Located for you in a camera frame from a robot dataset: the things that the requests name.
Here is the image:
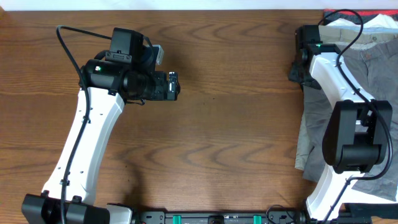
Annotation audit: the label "white garment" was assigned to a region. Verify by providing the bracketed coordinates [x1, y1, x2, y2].
[326, 14, 398, 205]

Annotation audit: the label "dark red-striped garment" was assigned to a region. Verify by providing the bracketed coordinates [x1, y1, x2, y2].
[321, 9, 397, 25]

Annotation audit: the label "light blue garment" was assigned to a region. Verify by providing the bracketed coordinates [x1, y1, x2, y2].
[363, 27, 398, 34]

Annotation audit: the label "grey shorts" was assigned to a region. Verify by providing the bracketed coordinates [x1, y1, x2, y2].
[301, 39, 398, 202]

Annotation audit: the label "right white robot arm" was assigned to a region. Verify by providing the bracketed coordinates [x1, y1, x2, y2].
[289, 41, 393, 223]

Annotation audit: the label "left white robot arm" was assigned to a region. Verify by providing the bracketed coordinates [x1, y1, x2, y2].
[22, 58, 180, 223]

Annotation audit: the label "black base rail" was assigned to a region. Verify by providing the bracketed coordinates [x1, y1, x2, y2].
[133, 208, 374, 224]

